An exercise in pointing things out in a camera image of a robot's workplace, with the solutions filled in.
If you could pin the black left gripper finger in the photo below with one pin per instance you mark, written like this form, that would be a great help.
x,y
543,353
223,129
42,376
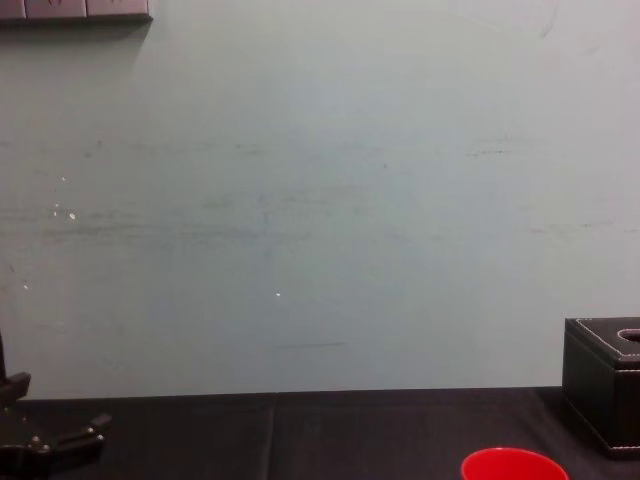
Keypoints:
x,y
80,436
15,387

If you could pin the black table cloth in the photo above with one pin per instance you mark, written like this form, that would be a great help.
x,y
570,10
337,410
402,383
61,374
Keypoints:
x,y
300,440

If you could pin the red plastic cup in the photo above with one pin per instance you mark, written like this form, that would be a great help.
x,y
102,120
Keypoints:
x,y
515,466

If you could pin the black leather tissue box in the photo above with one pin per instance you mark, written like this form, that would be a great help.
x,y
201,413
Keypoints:
x,y
597,395

